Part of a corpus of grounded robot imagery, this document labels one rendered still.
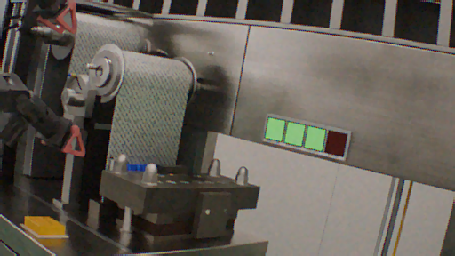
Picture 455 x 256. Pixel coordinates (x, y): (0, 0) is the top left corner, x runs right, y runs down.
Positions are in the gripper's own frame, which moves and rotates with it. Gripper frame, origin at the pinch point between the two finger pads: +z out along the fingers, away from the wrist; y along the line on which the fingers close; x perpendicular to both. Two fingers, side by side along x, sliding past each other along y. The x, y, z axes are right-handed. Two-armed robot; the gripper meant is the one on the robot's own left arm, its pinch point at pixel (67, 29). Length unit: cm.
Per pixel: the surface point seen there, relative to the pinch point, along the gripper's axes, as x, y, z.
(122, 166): -15.2, 15.6, 27.9
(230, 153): 139, -172, 248
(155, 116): 3.9, 7.8, 32.4
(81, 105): -7.7, -0.8, 18.4
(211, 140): 23, -6, 65
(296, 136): 16, 38, 45
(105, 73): 0.3, 4.2, 14.6
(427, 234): 121, 4, 262
